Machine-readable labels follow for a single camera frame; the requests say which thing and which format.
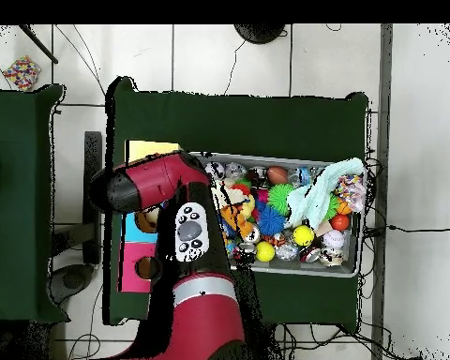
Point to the colourful patterned cloth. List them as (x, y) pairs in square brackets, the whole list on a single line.
[(350, 191), (22, 73)]

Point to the white baseball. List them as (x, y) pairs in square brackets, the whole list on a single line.
[(333, 239)]

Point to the yellow ball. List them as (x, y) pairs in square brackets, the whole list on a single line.
[(303, 235), (265, 251)]

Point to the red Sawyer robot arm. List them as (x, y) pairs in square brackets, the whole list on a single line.
[(202, 318)]

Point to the mint green cloth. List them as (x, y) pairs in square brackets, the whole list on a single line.
[(311, 198)]

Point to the cream yellow cloth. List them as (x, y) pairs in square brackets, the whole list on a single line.
[(232, 195)]

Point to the grey rounded object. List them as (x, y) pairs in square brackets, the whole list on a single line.
[(71, 281)]

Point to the silver mesh bin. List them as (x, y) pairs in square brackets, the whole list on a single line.
[(322, 272)]

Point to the green spiky ball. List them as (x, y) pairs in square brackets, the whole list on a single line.
[(279, 198)]

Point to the orange ball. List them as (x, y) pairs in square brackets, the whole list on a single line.
[(340, 222)]

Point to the black rod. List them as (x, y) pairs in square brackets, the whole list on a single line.
[(37, 43)]

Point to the black round object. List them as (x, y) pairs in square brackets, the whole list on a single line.
[(260, 33)]

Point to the small brown football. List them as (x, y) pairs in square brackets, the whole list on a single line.
[(277, 175)]

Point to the wooden box with three holes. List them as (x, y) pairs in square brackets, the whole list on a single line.
[(135, 277)]

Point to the blue spiky ball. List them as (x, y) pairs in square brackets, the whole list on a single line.
[(270, 221)]

